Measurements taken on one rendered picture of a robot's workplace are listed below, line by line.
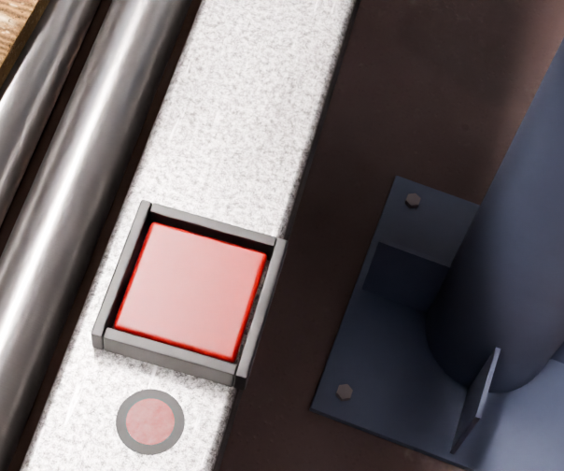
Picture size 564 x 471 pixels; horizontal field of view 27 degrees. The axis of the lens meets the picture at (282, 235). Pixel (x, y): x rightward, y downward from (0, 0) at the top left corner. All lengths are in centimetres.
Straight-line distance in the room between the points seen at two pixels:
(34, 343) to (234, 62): 19
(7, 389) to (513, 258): 81
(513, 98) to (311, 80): 120
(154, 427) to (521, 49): 141
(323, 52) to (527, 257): 64
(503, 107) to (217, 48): 119
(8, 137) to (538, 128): 64
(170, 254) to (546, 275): 75
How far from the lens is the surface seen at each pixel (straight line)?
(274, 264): 57
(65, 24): 67
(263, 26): 67
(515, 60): 188
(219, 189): 61
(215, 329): 56
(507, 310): 137
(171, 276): 57
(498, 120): 180
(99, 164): 61
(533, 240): 123
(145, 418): 55
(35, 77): 64
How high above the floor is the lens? 144
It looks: 62 degrees down
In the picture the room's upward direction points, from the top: 11 degrees clockwise
